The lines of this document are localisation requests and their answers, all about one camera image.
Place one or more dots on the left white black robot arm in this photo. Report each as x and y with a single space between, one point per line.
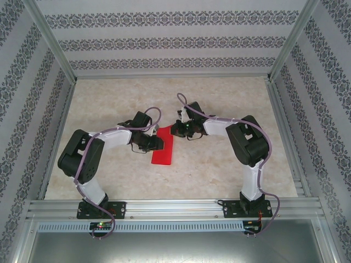
82 156

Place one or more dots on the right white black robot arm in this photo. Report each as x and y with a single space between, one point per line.
246 148

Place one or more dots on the grey metal sheet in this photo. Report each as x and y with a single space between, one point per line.
175 249

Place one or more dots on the thin aluminium wall rail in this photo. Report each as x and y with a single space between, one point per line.
172 77

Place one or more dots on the aluminium mounting rail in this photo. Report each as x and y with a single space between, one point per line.
175 208

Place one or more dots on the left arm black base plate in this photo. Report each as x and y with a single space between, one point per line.
119 210

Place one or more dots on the aluminium side rail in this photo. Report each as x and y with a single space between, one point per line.
295 164
65 109

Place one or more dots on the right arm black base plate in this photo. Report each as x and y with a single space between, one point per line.
227 209

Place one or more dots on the aluminium frame post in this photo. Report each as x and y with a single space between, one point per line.
55 41
292 41

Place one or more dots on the aluminium frame strut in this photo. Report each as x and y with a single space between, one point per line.
330 246
26 246

